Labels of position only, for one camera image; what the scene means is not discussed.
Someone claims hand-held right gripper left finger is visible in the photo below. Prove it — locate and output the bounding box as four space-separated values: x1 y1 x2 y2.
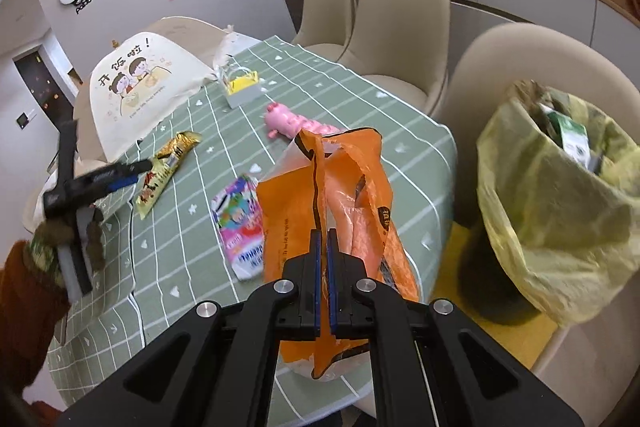
56 229 322 427

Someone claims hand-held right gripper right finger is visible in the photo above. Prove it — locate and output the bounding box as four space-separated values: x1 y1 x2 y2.
327 229 585 427

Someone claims orange bag with dark stripe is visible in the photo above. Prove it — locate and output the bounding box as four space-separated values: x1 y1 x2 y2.
255 127 421 380

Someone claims yellow-green trash bag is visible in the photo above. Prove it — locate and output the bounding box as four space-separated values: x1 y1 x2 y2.
475 79 640 326

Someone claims green and white carton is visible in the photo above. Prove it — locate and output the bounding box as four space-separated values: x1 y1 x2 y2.
537 102 603 170

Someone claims person's left forearm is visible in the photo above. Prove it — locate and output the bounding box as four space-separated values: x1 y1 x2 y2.
0 239 71 408

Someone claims person's left hand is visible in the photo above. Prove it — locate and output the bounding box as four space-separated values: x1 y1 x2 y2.
29 211 107 284

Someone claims gold snack wrapper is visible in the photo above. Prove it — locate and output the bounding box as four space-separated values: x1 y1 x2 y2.
135 131 203 220

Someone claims cream printed food cover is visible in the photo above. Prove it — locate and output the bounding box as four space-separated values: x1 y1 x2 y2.
89 24 261 160

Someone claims green checked tablecloth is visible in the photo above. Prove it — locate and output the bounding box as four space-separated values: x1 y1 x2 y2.
45 36 458 427

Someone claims pink printed carton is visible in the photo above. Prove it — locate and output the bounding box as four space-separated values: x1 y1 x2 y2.
212 173 268 283

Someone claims black panel with magnets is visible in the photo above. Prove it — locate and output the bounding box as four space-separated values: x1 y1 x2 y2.
14 51 83 110

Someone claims small clear box yellow item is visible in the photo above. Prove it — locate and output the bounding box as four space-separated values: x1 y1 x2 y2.
218 66 263 109

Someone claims pink toy figure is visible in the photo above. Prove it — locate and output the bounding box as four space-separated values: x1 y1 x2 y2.
264 102 337 142

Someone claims yellow seat cushion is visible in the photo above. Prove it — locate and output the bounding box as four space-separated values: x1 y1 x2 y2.
434 224 561 356

